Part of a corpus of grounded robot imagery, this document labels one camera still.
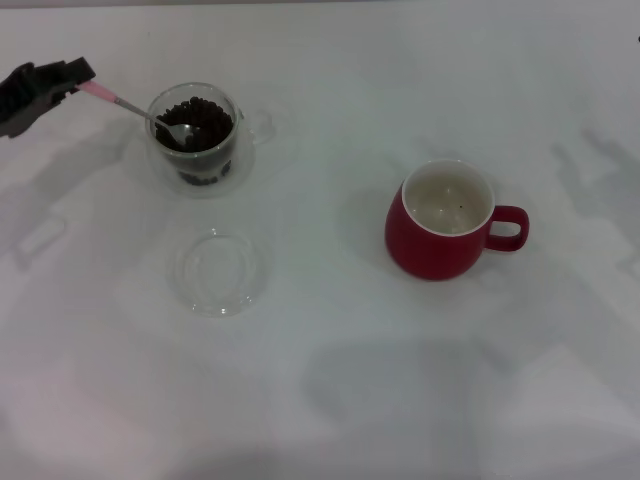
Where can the clear glass saucer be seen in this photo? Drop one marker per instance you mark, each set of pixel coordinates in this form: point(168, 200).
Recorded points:
point(241, 175)

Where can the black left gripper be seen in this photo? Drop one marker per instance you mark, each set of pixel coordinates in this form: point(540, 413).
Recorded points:
point(22, 100)

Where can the small clear glass dish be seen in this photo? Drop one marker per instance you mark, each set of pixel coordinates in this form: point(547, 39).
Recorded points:
point(220, 272)

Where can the red ceramic mug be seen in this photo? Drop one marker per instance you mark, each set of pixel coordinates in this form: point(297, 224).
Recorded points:
point(430, 250)

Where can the coffee beans heap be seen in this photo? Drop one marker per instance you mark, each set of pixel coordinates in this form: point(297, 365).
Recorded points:
point(212, 125)

